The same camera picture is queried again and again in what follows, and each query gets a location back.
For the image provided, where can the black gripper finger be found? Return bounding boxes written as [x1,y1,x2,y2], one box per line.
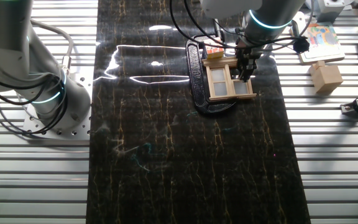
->
[238,61,249,82]
[247,60,257,78]

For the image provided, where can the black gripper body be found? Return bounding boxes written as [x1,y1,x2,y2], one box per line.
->
[236,46,262,63]

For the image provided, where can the wooden sliding window model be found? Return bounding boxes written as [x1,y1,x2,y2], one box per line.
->
[201,55,257,103]

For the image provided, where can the rubik's cube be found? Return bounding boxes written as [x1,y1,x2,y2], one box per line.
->
[203,36,226,60]

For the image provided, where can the black C-clamp with silver screw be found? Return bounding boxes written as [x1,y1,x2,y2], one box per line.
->
[185,34,256,118]

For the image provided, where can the colourful picture puzzle board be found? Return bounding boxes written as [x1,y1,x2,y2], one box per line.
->
[291,21,346,65]

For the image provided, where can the small cardboard piece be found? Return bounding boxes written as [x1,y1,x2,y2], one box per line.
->
[309,60,344,94]

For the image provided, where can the gray metal box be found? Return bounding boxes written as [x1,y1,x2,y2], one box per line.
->
[315,0,354,22]

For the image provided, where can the black marble pattern mat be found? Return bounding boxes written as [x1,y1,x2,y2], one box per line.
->
[85,0,312,224]

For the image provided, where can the silver robot mounting plate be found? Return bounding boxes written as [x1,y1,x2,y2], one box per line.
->
[22,63,93,141]

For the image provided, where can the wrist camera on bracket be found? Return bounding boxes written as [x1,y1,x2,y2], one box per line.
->
[292,36,311,54]

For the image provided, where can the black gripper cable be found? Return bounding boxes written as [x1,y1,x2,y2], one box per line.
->
[168,0,301,54]
[183,0,248,50]

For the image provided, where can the thick gray robot cable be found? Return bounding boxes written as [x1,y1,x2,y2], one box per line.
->
[29,19,75,77]

